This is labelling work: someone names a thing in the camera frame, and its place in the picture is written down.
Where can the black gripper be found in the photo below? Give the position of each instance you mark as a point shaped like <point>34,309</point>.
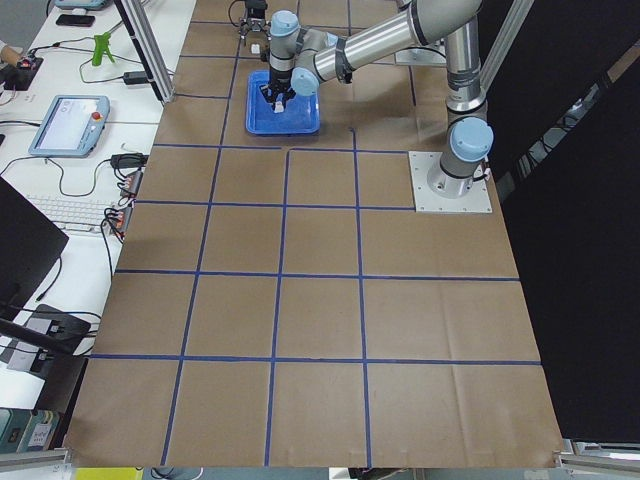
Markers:
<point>250,24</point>
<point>278,87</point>

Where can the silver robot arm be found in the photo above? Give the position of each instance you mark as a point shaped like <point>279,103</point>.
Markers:
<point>301,59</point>

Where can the black power adapter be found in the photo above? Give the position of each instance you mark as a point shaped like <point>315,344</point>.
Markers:
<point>135,78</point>

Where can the black smartphone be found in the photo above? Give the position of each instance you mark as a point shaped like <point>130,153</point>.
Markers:
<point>71,20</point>

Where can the far blue teach pendant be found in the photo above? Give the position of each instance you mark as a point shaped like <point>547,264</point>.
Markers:
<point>88,5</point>

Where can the blue teach pendant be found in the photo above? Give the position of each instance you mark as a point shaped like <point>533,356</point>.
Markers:
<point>88,5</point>
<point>72,126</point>

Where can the near blue teach pendant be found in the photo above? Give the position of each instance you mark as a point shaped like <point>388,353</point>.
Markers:
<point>72,126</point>

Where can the brown paper table cover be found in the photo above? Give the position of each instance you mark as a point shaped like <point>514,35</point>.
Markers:
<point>280,301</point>

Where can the white keyboard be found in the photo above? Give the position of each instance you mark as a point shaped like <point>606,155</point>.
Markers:
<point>80,216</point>

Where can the black monitor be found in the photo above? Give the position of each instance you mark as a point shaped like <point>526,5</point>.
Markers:
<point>30,246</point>

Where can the black monitor stand base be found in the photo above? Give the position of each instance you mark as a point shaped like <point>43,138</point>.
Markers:
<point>50,330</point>

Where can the aluminium frame post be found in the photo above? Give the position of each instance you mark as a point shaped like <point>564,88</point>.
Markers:
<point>137,24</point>

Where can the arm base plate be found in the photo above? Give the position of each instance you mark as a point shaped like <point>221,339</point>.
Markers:
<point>421,56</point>
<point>436,192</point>

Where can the green handled grabber tool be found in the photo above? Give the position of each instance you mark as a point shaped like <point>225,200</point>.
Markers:
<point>101,49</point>

